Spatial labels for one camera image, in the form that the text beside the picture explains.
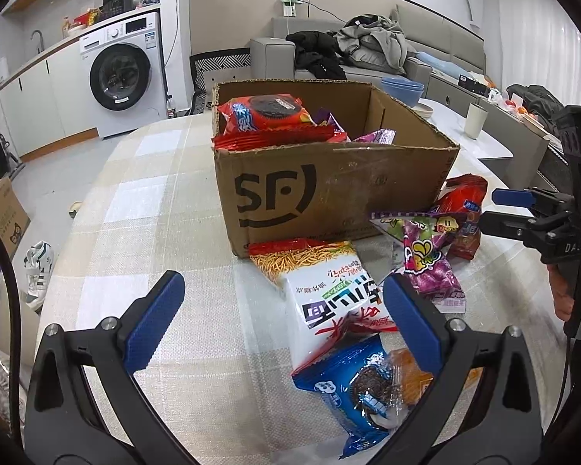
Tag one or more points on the white green sneaker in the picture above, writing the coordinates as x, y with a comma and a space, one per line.
38, 276

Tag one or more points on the checkered tablecloth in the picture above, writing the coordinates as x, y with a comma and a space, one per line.
150, 203

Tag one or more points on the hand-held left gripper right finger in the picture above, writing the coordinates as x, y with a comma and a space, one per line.
411, 319

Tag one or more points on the small black box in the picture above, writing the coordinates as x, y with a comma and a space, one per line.
472, 84

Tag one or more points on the person's right hand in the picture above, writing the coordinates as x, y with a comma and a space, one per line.
559, 295

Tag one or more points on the group of packets on counter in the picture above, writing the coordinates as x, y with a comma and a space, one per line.
82, 18

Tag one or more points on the black pressure cooker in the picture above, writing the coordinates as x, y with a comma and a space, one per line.
118, 6

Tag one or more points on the clear orange bread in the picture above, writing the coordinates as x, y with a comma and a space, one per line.
406, 378

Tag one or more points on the white lower kitchen cabinets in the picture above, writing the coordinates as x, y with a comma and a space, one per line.
53, 101

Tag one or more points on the black padded coat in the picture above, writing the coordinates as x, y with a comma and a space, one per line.
535, 106

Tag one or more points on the grey side cabinet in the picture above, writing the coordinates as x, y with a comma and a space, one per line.
518, 155

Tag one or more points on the brown cardboard box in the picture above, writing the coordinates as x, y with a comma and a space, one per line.
319, 189

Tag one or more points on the white noodle snack packet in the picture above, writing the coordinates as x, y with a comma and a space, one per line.
329, 300

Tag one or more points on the small plastic bottle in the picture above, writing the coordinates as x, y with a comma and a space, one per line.
172, 109

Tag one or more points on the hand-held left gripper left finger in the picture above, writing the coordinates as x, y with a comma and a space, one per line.
155, 310

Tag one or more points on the white curtain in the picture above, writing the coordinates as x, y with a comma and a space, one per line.
537, 34

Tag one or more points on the beige slipper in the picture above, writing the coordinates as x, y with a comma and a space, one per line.
76, 209

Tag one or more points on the light blue pillow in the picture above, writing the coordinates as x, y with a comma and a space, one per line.
435, 61

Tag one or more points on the red chocolate cookie packet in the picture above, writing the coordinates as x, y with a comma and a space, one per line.
271, 116

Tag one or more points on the white wall power strip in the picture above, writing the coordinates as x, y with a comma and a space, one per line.
290, 6

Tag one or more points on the kitchen faucet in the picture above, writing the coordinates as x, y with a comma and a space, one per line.
37, 38

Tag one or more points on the white washing machine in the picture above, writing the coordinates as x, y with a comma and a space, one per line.
121, 72

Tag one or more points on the flat cardboard box on floor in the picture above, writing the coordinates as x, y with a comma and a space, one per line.
5, 218

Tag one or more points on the purple candy packet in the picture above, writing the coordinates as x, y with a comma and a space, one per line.
426, 256
377, 136

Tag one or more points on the grey sofa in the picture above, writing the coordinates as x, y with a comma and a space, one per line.
271, 58

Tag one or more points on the stack of blue bowls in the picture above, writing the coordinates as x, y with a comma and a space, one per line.
403, 91

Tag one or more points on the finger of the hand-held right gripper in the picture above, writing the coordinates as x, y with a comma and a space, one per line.
513, 197
503, 223

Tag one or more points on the black jacket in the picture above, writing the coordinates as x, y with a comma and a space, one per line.
314, 55

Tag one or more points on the cream cup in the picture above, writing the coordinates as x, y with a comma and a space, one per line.
476, 121

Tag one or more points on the blue chocolate cookie packet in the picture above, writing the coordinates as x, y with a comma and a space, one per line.
348, 387

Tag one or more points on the white coffee table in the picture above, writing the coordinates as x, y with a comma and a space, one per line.
484, 147

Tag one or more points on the red snack packet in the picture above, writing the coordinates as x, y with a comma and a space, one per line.
465, 203

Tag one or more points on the pile of grey clothes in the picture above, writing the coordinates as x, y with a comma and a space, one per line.
377, 43

